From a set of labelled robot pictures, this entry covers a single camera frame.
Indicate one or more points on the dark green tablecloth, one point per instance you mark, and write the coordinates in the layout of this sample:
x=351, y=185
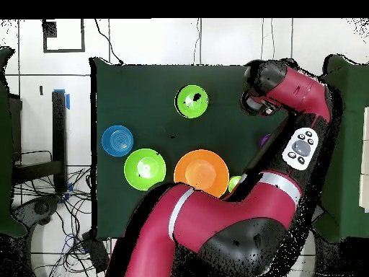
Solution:
x=144, y=95

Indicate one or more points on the black chair base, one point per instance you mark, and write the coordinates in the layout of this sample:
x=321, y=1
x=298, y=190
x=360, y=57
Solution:
x=40, y=207

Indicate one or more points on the large green bowl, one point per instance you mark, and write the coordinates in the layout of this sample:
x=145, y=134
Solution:
x=141, y=173

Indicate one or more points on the green cloth side table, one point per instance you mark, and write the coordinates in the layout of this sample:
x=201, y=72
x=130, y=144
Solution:
x=5, y=144
x=354, y=144

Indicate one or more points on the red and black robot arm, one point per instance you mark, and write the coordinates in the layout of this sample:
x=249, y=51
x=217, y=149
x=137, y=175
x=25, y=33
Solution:
x=230, y=216

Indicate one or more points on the black power strip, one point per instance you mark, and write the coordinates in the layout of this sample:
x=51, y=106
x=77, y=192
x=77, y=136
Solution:
x=96, y=254

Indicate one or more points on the shallow blue bowl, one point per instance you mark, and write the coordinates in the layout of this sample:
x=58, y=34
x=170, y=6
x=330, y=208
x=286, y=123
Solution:
x=117, y=140

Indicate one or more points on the green cup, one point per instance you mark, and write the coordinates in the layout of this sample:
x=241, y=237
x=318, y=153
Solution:
x=233, y=183

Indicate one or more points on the purple cup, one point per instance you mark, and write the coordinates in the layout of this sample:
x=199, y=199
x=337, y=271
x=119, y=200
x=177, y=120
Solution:
x=263, y=140

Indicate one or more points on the small ribbed green bowl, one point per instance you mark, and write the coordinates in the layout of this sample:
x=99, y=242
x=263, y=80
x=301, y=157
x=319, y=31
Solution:
x=187, y=106

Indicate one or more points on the white box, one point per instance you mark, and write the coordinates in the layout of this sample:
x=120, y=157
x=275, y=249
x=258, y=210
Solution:
x=365, y=158

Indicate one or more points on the large orange bowl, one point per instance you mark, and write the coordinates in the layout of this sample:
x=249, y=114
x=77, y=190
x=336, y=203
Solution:
x=201, y=170

